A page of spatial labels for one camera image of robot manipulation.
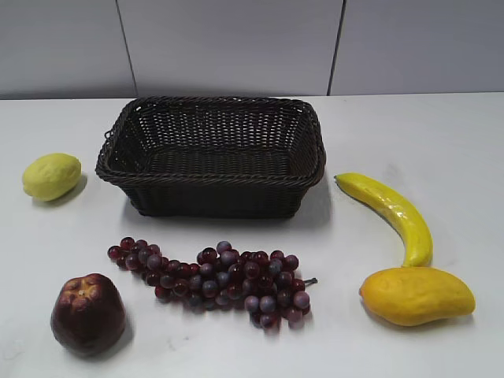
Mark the dark red apple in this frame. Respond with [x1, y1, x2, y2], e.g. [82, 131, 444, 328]
[50, 273, 126, 357]

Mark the orange yellow mango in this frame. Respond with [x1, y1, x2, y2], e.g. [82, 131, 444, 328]
[359, 267, 476, 327]

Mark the yellow banana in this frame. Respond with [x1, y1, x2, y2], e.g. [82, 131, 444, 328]
[335, 172, 433, 267]

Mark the purple grape bunch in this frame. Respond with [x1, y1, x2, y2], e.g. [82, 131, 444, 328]
[107, 236, 318, 330]

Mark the yellow lemon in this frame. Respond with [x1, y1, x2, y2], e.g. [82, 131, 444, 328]
[22, 153, 82, 202]

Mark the black wicker basket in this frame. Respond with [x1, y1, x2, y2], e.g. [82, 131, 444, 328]
[95, 96, 326, 219]

